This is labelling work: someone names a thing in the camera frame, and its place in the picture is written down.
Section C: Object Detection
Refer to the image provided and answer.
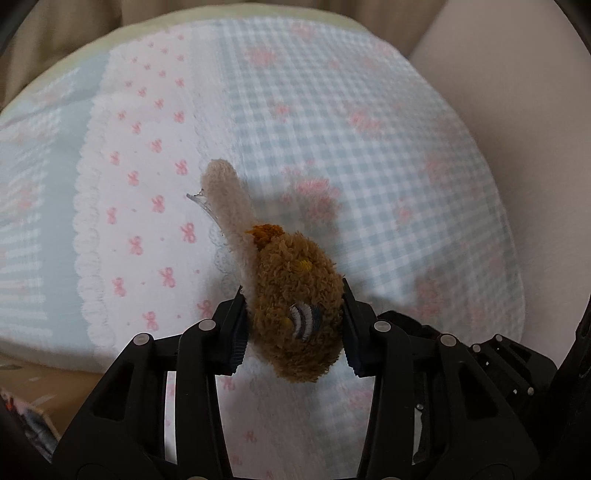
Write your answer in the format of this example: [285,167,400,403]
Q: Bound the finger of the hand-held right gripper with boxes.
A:
[379,310,559,443]

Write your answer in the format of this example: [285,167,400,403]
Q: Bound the cardboard box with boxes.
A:
[0,355,105,441]

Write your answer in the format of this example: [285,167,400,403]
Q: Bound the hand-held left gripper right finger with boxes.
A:
[341,277,541,480]

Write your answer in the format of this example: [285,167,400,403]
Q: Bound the brown plush toy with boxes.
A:
[186,158,346,385]

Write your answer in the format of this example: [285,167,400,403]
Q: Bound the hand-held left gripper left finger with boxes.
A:
[52,286,250,480]

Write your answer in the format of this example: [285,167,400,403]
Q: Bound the light blue gingham blanket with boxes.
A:
[0,16,527,480]

